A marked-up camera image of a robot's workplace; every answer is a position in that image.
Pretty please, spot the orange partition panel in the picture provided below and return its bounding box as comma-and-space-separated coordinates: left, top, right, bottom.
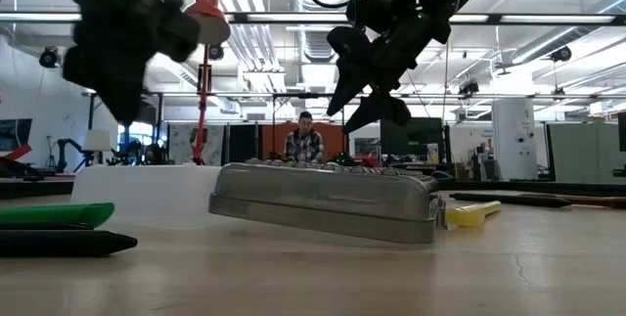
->
260, 122, 346, 161

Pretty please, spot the person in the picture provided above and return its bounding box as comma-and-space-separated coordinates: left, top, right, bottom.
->
285, 111, 326, 163

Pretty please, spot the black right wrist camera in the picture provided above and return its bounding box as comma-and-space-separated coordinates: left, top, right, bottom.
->
345, 0, 398, 33

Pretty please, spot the black computer monitor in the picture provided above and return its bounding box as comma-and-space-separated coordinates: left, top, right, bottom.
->
380, 116, 444, 158

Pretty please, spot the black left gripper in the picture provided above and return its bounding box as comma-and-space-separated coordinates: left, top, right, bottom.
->
62, 0, 202, 125

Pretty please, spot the black marker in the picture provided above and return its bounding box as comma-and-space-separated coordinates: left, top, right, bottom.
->
0, 230, 139, 258

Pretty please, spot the black aluminium table frame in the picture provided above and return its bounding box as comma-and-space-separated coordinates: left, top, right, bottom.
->
0, 176, 626, 199

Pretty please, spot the red desk lamp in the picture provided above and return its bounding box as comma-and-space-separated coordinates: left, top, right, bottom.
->
184, 0, 232, 166

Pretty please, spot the red slanted bar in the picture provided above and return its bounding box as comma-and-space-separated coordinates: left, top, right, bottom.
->
0, 143, 33, 166

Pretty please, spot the black overhead frame bar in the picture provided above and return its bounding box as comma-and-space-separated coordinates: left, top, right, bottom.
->
0, 11, 626, 26

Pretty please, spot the grey plastic box lid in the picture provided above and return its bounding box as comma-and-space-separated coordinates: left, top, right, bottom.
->
208, 158, 447, 245

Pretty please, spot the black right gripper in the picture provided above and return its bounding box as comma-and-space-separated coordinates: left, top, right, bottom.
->
326, 25, 427, 135

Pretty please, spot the white lampshade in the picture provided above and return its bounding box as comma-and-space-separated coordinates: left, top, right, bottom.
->
81, 129, 112, 153

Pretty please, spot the clear plastic supply box base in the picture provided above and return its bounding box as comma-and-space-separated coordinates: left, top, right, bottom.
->
70, 163, 224, 232

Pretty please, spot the white round column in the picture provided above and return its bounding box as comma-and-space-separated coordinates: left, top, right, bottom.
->
491, 99, 539, 182

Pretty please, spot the green marker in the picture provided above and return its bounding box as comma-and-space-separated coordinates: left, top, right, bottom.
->
0, 202, 116, 229

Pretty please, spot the dark wall screen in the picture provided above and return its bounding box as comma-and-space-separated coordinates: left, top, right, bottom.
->
0, 118, 33, 154

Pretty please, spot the yellow highlighter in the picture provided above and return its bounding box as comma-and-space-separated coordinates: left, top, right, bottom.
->
444, 200, 503, 228

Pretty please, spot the thin black pen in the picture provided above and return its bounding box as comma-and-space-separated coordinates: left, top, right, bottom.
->
448, 191, 572, 209

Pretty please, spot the pale green partition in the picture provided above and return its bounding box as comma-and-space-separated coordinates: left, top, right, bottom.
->
546, 122, 626, 183

